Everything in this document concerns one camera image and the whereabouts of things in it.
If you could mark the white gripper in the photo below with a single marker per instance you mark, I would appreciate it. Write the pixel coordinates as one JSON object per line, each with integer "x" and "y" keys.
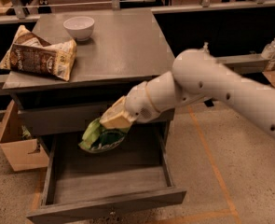
{"x": 138, "y": 103}

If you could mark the green rice chip bag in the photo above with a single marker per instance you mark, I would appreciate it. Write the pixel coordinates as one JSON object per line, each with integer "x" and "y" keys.
{"x": 98, "y": 139}

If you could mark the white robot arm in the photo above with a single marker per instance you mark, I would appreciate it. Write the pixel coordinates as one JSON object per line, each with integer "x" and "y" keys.
{"x": 195, "y": 74}

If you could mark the grey wooden drawer cabinet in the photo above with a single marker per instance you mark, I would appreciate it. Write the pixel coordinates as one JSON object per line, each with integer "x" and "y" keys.
{"x": 126, "y": 47}

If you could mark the closed grey top drawer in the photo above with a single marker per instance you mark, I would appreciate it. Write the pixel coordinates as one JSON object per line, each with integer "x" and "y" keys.
{"x": 61, "y": 119}

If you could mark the open grey middle drawer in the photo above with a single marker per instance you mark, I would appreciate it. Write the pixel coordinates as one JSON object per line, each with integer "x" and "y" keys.
{"x": 134, "y": 176}

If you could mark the brown and cream chip bag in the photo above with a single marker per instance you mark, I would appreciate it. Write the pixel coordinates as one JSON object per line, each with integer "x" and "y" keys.
{"x": 32, "y": 54}

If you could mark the white ceramic bowl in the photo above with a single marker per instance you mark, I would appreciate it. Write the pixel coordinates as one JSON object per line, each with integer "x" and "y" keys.
{"x": 79, "y": 28}

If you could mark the brown cardboard box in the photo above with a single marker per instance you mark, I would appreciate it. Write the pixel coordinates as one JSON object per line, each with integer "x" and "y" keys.
{"x": 21, "y": 153}

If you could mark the clear sanitizer pump bottle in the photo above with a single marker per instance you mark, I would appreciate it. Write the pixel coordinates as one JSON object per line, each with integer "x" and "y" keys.
{"x": 205, "y": 47}

